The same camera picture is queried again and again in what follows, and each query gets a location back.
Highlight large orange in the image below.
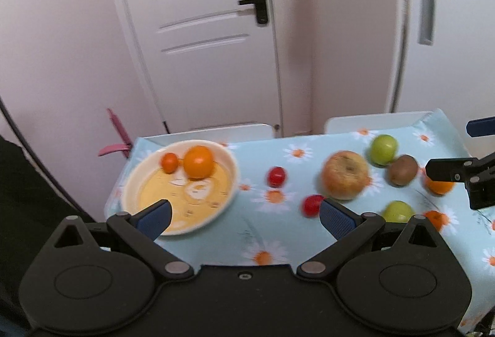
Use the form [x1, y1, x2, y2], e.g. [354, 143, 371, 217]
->
[183, 146, 214, 179]

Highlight pink broom handle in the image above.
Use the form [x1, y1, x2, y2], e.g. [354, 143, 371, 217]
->
[107, 108, 131, 147]

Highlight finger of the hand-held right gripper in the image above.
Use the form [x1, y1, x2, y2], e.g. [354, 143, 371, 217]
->
[425, 152, 495, 210]
[466, 118, 495, 137]

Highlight brown kiwi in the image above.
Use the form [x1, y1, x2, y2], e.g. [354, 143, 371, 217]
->
[388, 154, 419, 187]

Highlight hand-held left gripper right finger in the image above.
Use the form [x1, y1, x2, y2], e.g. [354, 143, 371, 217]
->
[297, 198, 445, 281]

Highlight small orange mandarin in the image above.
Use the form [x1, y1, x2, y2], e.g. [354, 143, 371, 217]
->
[424, 210, 450, 230]
[424, 174, 456, 195]
[161, 152, 179, 173]

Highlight large yellow-red apple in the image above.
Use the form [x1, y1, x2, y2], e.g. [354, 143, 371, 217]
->
[321, 151, 371, 201]

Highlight red cherry tomato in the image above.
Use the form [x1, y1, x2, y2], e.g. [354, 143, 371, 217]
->
[268, 166, 287, 188]
[302, 195, 325, 218]

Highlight green apple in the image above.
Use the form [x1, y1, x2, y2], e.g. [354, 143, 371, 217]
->
[369, 134, 398, 166]
[383, 200, 415, 223]

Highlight white panel door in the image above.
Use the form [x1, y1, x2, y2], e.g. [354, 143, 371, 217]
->
[102, 0, 285, 134]

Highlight dark cloth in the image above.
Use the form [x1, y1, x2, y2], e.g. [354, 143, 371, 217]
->
[0, 135, 97, 337]

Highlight cream round bowl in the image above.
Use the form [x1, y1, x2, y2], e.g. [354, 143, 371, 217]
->
[122, 140, 239, 236]

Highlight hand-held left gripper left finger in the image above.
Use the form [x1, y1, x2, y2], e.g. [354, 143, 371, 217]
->
[52, 200, 194, 281]

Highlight light blue daisy tablecloth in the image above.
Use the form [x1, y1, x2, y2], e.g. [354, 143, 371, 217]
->
[104, 109, 495, 335]

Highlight grey metal pole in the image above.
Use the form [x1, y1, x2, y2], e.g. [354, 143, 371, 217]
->
[0, 95, 95, 224]

